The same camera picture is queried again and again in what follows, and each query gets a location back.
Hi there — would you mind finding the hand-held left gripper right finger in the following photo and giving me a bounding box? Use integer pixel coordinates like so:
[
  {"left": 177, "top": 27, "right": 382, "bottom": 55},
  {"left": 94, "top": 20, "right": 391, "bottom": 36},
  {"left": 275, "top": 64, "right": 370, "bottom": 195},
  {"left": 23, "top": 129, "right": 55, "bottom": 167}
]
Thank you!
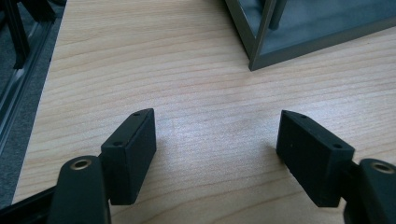
[{"left": 276, "top": 109, "right": 356, "bottom": 208}]

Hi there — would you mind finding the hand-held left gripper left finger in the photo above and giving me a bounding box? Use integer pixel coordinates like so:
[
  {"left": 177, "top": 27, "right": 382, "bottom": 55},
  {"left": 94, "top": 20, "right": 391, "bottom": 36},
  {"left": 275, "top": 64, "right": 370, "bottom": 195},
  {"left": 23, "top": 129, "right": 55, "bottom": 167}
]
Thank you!
[{"left": 100, "top": 107, "right": 158, "bottom": 206}]

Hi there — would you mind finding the black metal stand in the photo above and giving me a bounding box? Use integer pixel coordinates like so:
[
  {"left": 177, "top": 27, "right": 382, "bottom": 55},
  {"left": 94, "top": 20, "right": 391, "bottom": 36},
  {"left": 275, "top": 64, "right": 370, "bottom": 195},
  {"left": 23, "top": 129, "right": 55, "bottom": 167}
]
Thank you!
[{"left": 0, "top": 0, "right": 67, "bottom": 70}]

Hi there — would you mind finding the grey aluminium rail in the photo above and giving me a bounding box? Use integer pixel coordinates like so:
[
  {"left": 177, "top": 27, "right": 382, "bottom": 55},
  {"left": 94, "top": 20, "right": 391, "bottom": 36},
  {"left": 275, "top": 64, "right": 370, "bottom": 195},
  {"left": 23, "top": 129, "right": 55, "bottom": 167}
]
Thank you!
[{"left": 0, "top": 18, "right": 58, "bottom": 157}]

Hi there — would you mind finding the grey metal frame rack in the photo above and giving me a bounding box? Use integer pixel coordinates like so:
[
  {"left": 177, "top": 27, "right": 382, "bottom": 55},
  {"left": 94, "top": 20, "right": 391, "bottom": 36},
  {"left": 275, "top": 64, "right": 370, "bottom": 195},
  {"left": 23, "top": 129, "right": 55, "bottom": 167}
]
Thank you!
[{"left": 224, "top": 0, "right": 396, "bottom": 72}]

